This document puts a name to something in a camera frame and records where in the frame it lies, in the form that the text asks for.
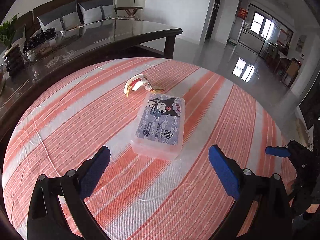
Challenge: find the grey cushion right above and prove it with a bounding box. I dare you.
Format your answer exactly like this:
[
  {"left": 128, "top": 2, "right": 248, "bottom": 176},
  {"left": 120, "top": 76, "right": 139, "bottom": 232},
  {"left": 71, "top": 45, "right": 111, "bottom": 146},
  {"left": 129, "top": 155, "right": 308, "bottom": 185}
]
[{"left": 79, "top": 0, "right": 117, "bottom": 24}]

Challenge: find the glass fruit bowl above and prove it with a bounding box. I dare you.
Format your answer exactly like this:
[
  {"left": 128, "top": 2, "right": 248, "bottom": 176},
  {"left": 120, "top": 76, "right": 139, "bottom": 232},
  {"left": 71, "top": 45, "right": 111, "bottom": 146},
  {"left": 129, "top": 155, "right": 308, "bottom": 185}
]
[{"left": 22, "top": 28, "right": 63, "bottom": 62}]

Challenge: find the clear plastic lidded box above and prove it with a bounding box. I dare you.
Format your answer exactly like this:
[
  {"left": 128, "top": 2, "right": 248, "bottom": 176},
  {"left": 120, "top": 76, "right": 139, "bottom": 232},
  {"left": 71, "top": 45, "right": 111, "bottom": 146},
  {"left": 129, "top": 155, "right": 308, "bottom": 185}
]
[{"left": 130, "top": 92, "right": 185, "bottom": 161}]

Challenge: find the potted green plant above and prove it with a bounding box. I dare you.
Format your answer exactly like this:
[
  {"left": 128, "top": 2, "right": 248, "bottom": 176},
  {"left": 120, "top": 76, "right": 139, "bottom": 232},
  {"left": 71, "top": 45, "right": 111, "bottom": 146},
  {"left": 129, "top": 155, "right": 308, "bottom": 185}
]
[{"left": 1, "top": 14, "right": 24, "bottom": 77}]

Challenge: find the white red wrapper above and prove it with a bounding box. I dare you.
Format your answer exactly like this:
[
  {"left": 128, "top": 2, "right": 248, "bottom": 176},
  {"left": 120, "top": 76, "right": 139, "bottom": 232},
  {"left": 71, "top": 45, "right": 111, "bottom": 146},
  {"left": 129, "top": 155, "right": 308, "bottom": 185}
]
[{"left": 124, "top": 74, "right": 164, "bottom": 97}]

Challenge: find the dark wooden sofa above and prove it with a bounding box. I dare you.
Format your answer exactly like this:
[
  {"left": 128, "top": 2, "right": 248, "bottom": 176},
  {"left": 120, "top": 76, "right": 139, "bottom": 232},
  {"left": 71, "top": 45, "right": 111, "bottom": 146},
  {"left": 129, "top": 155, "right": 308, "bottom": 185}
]
[{"left": 14, "top": 0, "right": 142, "bottom": 38}]

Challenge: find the grey cushion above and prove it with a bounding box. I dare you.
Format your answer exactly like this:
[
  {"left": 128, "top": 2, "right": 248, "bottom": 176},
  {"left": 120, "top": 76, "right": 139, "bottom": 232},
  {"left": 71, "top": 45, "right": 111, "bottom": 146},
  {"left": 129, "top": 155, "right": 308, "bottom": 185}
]
[
  {"left": 37, "top": 1, "right": 81, "bottom": 31},
  {"left": 79, "top": 0, "right": 117, "bottom": 24}
]

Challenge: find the grey cushion middle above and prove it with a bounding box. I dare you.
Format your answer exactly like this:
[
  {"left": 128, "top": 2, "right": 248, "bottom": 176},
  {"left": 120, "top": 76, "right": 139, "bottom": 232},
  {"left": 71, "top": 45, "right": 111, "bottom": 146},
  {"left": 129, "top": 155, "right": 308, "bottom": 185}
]
[{"left": 37, "top": 1, "right": 81, "bottom": 31}]

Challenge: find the dark wooden coffee table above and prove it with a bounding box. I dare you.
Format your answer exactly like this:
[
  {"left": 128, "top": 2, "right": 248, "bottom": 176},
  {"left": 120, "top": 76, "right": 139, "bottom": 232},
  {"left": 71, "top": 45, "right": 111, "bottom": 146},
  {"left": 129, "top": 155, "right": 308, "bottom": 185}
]
[{"left": 0, "top": 19, "right": 183, "bottom": 140}]

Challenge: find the striped orange white tablecloth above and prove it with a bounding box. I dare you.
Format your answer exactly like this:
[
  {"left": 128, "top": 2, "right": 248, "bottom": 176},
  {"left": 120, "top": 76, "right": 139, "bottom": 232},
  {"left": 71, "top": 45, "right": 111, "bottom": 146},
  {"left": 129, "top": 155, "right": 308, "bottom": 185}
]
[{"left": 2, "top": 57, "right": 296, "bottom": 239}]

